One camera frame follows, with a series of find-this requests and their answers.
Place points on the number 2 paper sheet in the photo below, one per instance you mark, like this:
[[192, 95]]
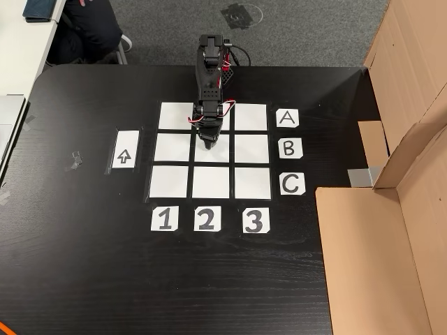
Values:
[[197, 209]]

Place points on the white desk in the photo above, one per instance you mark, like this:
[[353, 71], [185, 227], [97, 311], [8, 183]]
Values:
[[21, 52]]

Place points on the white arrow paper sheet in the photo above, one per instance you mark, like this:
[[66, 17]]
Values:
[[125, 139]]

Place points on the dark floor tape patch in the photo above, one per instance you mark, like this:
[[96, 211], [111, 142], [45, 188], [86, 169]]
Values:
[[239, 16]]

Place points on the dark notebook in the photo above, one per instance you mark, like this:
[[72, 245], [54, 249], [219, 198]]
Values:
[[40, 10]]

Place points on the number 1 paper sheet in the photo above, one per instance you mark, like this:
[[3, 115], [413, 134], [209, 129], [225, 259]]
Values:
[[154, 227]]

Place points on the clear tape piece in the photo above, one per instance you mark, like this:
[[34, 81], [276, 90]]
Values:
[[74, 161], [30, 122], [4, 197]]

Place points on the large brown cardboard panel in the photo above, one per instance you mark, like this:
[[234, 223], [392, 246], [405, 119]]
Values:
[[366, 261], [401, 52]]

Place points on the letter A paper sheet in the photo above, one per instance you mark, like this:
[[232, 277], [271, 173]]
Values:
[[279, 125]]

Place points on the number 3 paper sheet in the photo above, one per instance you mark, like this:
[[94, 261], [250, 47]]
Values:
[[245, 210]]

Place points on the person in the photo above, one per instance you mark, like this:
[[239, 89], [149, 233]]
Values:
[[91, 31]]

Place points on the letter B paper sheet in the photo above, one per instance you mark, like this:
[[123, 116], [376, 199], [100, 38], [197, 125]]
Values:
[[281, 155]]

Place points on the red and black clamp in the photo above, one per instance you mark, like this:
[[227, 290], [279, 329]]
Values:
[[227, 47]]

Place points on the letter C paper sheet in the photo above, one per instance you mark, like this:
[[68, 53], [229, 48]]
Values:
[[302, 176]]

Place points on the white paper grid square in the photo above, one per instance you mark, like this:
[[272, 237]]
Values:
[[211, 183], [253, 184], [227, 125], [173, 147], [176, 116], [169, 182], [252, 149], [221, 153], [250, 117]]

